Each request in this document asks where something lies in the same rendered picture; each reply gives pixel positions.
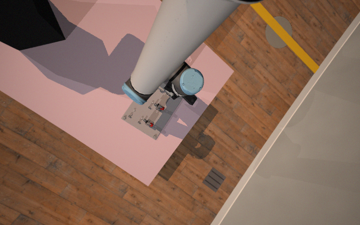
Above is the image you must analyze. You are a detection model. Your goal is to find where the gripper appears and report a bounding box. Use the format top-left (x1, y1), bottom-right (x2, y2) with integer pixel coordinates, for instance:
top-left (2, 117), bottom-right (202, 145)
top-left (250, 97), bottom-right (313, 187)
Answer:
top-left (164, 81), bottom-right (179, 100)

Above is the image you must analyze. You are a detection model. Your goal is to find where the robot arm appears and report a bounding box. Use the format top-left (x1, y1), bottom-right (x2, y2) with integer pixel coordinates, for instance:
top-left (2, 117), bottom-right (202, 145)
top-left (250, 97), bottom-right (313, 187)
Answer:
top-left (122, 0), bottom-right (263, 105)

